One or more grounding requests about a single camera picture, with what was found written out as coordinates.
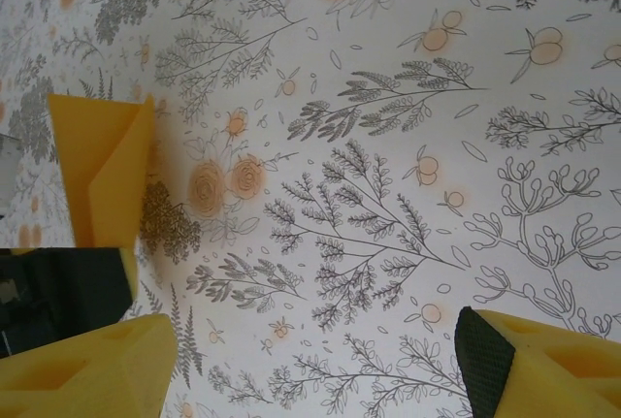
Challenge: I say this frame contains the orange paper sheet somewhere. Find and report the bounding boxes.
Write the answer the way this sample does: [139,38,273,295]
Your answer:
[47,92,157,249]

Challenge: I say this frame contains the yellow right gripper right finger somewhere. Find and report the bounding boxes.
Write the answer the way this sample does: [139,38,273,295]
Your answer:
[453,305,621,418]

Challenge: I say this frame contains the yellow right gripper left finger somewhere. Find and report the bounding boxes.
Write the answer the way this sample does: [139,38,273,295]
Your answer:
[0,313,179,418]

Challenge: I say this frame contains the floral table mat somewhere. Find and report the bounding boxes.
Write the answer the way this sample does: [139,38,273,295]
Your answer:
[0,0,621,418]

